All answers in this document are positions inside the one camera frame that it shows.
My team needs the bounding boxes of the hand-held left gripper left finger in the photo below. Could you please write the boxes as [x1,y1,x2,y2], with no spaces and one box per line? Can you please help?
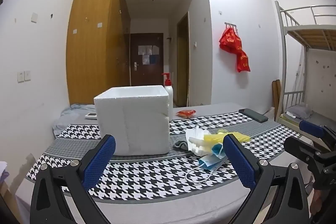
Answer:
[30,134,116,224]

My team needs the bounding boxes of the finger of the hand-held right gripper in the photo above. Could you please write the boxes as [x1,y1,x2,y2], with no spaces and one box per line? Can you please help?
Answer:
[284,136,322,161]
[299,120,336,144]

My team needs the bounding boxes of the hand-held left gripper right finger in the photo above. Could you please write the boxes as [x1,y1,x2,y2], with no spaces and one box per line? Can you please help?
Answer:
[223,133,310,224]

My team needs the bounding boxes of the yellow plastic bag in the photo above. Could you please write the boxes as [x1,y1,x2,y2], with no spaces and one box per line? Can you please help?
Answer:
[203,129,251,147]

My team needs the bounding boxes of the blue face mask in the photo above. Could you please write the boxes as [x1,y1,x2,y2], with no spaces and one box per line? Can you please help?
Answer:
[185,154,231,185]
[211,144,225,159]

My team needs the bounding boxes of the white foam box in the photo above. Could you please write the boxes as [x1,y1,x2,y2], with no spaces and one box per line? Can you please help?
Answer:
[94,85,170,156]

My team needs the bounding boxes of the white plastic bag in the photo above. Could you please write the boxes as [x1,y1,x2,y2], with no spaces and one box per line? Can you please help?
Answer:
[185,126,212,155]

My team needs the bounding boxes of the grey sock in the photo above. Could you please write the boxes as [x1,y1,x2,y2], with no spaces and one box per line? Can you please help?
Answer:
[173,138,189,150]

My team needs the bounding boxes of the grey pillow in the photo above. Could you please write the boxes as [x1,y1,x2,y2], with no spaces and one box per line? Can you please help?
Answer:
[286,103,310,119]

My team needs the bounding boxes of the black smartphone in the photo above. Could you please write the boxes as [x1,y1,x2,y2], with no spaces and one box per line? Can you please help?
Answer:
[238,109,269,123]

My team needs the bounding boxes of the black white houndstooth cloth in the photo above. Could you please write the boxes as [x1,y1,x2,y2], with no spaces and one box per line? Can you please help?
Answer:
[26,111,313,205]

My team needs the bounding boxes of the wooden boards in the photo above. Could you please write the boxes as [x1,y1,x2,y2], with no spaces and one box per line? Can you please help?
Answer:
[272,80,281,109]

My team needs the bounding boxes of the light blue bundled cloth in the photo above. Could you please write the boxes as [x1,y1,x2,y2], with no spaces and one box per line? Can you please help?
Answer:
[69,104,95,112]

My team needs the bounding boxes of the grey table cover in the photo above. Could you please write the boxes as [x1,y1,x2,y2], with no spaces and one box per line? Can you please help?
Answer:
[16,104,315,224]

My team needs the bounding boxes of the red snack packet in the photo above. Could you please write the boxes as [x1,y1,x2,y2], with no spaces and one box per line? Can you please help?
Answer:
[176,109,197,118]

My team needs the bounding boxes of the white pump bottle red cap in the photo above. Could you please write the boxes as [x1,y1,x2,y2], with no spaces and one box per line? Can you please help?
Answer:
[161,73,174,108]

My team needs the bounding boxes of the white metal bunk bed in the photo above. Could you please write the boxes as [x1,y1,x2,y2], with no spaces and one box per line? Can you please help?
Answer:
[274,1,336,125]

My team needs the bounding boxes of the dark brown entry door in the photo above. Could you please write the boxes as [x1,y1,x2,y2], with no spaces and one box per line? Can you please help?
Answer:
[130,33,164,86]

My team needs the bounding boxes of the red plastic bag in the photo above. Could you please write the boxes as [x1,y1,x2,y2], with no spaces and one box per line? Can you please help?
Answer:
[235,49,250,73]
[219,27,242,52]

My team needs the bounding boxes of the wooden wardrobe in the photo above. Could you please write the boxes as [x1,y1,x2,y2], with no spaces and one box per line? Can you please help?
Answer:
[66,0,131,105]

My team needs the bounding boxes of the wooden side door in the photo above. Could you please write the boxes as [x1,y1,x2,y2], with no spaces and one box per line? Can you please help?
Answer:
[176,11,190,107]

